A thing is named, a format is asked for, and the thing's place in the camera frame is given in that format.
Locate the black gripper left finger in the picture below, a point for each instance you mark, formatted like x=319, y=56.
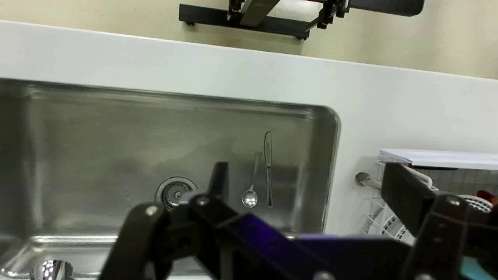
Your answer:
x=156, y=233

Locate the stainless steel sink basin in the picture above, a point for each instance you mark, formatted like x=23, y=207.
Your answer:
x=103, y=144

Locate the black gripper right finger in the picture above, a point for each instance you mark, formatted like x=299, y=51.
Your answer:
x=409, y=191

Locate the red plastic item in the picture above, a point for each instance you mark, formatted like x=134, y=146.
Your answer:
x=489, y=197

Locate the silver metal spoon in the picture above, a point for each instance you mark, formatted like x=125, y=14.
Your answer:
x=249, y=197

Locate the round metal sink drain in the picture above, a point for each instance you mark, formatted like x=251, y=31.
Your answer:
x=174, y=191

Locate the chrome faucet knob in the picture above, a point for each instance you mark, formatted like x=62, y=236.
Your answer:
x=53, y=270

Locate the blue bowl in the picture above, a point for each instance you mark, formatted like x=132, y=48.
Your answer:
x=479, y=270

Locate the white drainer tray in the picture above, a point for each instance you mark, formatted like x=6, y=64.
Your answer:
x=440, y=157

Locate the small chrome cylinder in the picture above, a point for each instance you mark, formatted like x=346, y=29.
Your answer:
x=363, y=179

